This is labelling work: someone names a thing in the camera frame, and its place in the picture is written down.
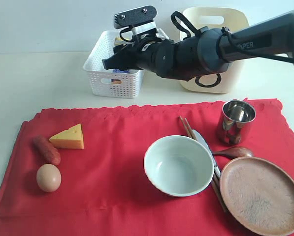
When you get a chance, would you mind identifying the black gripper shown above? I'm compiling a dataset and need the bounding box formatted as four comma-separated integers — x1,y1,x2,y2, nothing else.
102,37,162,74

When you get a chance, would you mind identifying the blue white milk carton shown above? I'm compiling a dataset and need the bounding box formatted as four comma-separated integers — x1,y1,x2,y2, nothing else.
113,69,131,74

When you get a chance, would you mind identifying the yellow cheese wedge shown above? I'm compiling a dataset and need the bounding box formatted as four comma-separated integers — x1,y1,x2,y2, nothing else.
49,123,84,149

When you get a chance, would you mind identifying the red sausage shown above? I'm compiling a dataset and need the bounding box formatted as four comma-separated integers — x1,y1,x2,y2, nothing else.
33,135,61,166

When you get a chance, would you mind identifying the yellow lemon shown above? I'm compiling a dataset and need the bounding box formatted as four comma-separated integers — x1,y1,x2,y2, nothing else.
114,37,132,47

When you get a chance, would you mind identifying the orange fried chicken piece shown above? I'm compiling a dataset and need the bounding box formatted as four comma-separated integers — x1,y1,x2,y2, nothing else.
111,79,122,84

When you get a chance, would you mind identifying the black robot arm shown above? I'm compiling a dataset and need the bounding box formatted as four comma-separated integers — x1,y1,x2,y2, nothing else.
102,5,294,81

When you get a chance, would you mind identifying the white perforated plastic basket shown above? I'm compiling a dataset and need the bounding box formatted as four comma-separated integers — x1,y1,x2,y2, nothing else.
83,30,144,98

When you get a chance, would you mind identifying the left wooden chopstick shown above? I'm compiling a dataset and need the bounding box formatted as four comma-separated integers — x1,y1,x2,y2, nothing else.
178,115,226,213

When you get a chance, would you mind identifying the wooden chopstick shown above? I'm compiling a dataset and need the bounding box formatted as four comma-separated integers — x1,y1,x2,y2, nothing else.
178,115,226,213
184,118,229,212

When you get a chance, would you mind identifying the right wooden chopstick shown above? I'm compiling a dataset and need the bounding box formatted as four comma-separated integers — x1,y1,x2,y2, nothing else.
184,118,229,212

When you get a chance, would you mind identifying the cream plastic bin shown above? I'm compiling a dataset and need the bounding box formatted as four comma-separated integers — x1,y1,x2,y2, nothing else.
180,6,249,94

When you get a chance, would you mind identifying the silver table knife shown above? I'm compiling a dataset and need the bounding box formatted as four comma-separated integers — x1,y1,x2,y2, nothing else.
192,129,221,181

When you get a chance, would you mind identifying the stainless steel cup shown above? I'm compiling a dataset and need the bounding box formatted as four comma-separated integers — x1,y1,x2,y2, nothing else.
216,99,256,145

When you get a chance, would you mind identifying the white ceramic bowl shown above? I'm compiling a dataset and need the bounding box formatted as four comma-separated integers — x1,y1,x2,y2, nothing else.
143,135,214,197

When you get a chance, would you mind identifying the dark wooden spoon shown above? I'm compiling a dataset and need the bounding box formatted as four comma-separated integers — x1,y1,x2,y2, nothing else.
212,146,254,159

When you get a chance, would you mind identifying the brown egg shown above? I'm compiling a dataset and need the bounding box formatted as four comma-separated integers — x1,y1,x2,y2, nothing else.
36,164,62,192

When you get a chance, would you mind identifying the brown wooden plate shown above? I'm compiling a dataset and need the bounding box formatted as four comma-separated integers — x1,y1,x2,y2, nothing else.
220,157,294,236

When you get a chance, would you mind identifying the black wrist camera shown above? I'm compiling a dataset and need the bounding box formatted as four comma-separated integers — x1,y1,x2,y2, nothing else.
113,5,157,35

